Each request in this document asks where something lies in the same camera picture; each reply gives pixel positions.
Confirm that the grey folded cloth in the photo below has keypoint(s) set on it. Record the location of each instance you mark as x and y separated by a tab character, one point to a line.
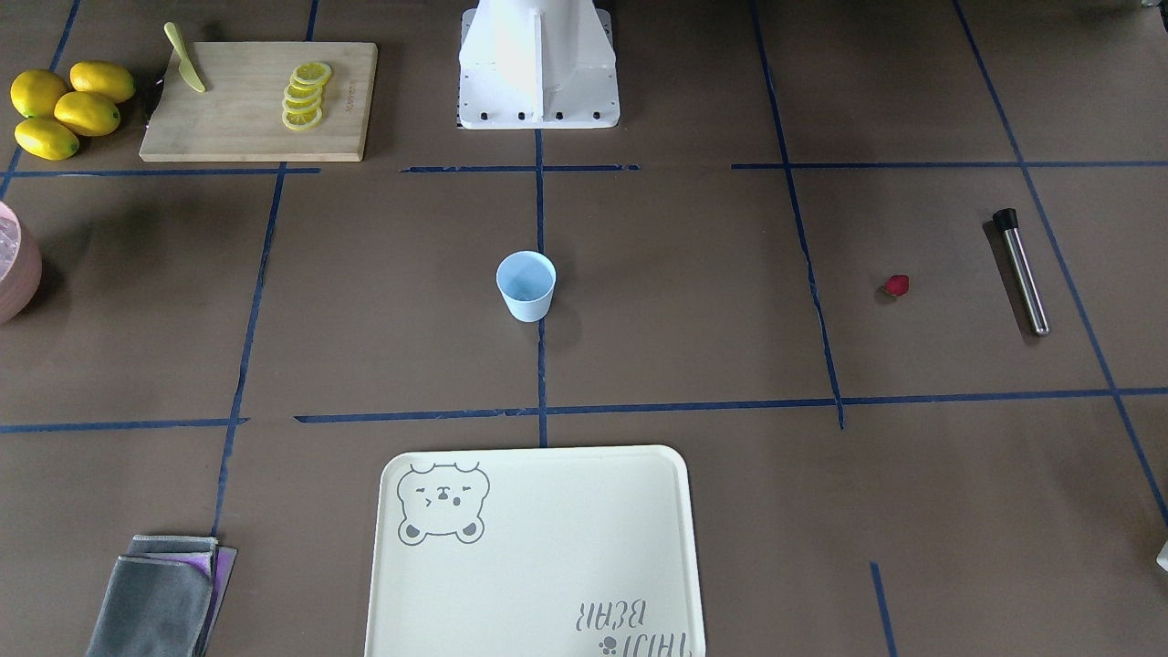
158	598

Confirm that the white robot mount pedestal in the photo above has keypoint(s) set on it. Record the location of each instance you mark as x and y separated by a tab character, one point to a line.
537	65

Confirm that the light blue plastic cup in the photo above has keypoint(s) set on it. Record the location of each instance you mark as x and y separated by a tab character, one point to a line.
526	282

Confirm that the whole yellow lemon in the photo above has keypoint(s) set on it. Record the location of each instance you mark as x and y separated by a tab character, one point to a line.
108	79
35	92
47	139
87	114

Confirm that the bamboo cutting board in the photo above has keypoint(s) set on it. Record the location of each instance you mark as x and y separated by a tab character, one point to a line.
238	117

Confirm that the red strawberry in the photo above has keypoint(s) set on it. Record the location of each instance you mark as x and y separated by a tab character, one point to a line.
896	286

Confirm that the cream bear serving tray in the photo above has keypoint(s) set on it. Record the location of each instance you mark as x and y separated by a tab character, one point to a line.
578	551

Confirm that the purple folded cloth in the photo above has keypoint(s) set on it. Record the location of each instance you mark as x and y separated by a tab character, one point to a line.
217	564

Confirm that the yellow plastic knife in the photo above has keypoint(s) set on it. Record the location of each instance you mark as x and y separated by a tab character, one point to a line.
186	68

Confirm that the lemon slice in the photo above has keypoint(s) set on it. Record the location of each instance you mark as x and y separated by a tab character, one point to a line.
311	74
301	106
302	120
301	94

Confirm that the pink bowl of ice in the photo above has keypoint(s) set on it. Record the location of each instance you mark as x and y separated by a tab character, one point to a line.
22	264

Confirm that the steel muddler black tip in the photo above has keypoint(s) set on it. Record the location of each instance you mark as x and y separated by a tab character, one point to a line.
1007	226

